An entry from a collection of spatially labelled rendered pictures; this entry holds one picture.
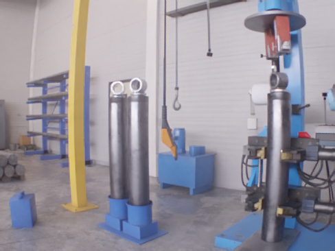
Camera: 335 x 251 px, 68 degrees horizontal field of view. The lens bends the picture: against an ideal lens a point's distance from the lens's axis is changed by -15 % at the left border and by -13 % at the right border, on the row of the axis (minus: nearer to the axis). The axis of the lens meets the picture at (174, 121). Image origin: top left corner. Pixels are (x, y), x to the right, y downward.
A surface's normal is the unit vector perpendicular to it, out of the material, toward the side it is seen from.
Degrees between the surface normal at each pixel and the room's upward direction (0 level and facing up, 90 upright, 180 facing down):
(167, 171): 90
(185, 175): 90
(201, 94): 90
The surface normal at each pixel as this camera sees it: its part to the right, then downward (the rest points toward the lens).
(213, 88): -0.65, 0.01
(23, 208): 0.25, 0.02
